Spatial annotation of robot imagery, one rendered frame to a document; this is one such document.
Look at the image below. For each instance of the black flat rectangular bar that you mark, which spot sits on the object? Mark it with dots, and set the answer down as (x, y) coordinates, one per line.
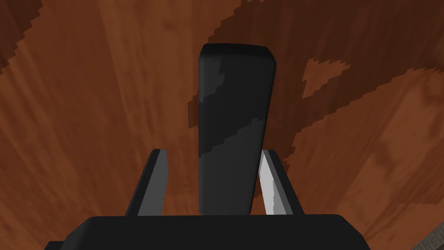
(232, 132)

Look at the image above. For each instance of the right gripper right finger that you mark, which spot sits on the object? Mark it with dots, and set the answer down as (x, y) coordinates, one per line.
(275, 189)

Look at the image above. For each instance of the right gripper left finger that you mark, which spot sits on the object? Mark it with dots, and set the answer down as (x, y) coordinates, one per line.
(150, 189)

